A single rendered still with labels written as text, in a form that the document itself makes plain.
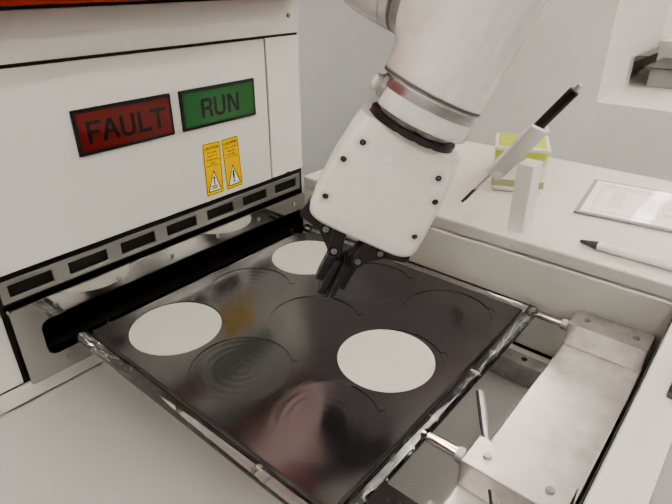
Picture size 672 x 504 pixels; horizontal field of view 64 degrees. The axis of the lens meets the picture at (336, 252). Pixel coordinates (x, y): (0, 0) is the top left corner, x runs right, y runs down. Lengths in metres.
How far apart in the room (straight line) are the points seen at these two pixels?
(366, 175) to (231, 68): 0.34
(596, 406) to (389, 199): 0.29
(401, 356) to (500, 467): 0.16
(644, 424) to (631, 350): 0.19
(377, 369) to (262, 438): 0.14
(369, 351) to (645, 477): 0.27
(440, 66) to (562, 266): 0.35
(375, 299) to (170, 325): 0.24
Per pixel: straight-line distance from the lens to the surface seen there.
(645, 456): 0.44
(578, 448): 0.54
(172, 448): 0.60
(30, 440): 0.67
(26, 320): 0.65
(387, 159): 0.43
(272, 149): 0.80
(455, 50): 0.40
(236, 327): 0.61
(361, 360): 0.55
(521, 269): 0.69
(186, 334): 0.61
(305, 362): 0.55
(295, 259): 0.74
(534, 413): 0.56
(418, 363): 0.56
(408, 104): 0.41
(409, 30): 0.42
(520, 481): 0.46
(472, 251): 0.71
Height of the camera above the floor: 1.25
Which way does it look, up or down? 28 degrees down
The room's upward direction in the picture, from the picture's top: straight up
